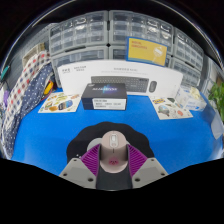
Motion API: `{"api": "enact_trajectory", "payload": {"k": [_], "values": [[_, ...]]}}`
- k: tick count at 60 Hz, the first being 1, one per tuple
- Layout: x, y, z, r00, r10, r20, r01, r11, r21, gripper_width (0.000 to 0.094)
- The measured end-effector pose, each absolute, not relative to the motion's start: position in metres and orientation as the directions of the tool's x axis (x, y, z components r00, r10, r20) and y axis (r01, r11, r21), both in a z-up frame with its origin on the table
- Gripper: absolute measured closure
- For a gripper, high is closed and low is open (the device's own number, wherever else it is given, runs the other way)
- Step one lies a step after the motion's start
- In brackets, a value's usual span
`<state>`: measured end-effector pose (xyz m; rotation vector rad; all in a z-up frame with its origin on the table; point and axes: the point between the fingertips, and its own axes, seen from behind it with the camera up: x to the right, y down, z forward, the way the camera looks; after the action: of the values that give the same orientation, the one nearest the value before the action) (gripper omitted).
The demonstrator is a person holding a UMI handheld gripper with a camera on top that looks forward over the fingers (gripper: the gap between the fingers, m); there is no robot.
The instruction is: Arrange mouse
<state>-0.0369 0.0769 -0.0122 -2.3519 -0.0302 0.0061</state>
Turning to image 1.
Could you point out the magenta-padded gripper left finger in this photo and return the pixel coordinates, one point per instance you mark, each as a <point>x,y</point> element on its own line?
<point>78,171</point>

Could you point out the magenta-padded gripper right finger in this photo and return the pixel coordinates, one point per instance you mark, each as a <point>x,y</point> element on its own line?
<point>148,170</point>

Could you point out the pink computer mouse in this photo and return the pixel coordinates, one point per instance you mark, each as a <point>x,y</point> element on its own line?
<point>114,153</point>

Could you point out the black mouse pad with eyes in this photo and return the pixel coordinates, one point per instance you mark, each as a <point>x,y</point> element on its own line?
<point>86,136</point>

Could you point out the cartoon sticker sheet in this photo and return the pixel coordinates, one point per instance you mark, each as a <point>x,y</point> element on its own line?
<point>170,108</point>

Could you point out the food sticker sheet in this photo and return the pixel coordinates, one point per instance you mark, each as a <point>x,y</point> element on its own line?
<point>60,102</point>

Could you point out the small black box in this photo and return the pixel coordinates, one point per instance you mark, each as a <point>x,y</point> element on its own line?
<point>103,95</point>

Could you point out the clear plastic tissue pack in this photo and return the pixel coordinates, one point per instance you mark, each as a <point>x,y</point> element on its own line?
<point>191,98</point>

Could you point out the navy polka-dot cloth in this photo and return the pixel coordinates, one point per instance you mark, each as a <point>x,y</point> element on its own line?
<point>33,96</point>

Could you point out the yellow and red toy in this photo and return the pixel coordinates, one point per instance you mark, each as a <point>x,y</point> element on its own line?
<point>48,87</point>

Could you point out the long white keyboard box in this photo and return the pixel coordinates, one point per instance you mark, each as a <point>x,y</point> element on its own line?
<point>73,76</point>

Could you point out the green potted plant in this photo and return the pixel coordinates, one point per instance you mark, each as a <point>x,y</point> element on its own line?
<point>218,96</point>

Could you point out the red blue checkered cloth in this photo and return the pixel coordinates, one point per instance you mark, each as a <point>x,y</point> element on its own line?
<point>23,83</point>

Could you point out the blue and yellow card package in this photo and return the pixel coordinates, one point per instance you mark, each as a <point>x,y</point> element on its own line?
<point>146,51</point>

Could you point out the teal tool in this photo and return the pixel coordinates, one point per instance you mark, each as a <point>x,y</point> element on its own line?
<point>4,72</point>

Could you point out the white woven basket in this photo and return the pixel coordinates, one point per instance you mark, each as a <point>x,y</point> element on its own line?
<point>31,53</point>

